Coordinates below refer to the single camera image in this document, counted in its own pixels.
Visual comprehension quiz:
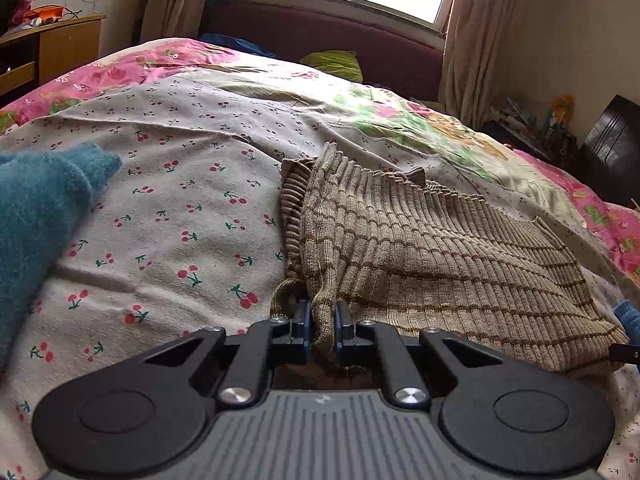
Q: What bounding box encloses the orange toy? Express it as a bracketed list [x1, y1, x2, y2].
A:
[22, 5, 68, 23]

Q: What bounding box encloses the green pillow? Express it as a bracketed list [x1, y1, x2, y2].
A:
[300, 50, 363, 83]

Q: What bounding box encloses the blue knit sweater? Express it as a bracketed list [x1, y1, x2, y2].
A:
[612, 299, 640, 343]

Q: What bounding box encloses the wooden cabinet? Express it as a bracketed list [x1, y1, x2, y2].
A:
[0, 14, 107, 108]

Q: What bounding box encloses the beige striped ribbed sweater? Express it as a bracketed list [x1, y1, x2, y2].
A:
[270, 141, 631, 381]

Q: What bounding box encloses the cherry print bed sheet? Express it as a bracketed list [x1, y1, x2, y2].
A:
[0, 72, 640, 480]

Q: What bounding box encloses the dark glossy panel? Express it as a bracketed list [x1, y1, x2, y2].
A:
[580, 94, 640, 206]

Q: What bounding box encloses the yellow flower toy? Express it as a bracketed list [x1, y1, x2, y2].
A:
[550, 94, 576, 131]

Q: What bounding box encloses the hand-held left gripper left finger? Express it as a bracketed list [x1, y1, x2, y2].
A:
[135, 299, 315, 407]

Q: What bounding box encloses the maroon padded headboard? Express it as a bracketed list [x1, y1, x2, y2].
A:
[205, 0, 446, 106]

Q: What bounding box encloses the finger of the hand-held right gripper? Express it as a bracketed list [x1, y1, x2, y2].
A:
[609, 342, 640, 366]

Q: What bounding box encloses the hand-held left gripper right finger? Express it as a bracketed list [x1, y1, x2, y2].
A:
[335, 301, 516, 407]

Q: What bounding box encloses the pink floral quilt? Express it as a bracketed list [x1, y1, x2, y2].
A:
[0, 37, 640, 291]

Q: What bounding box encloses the blue cloth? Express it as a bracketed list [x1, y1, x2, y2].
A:
[199, 32, 276, 58]

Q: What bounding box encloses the pile of books and papers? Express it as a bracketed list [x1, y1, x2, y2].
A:
[482, 97, 583, 161]

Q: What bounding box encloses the pink cloth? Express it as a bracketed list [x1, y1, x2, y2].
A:
[10, 0, 38, 26]

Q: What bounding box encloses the teal fuzzy sweater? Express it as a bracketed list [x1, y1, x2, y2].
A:
[0, 142, 123, 361]

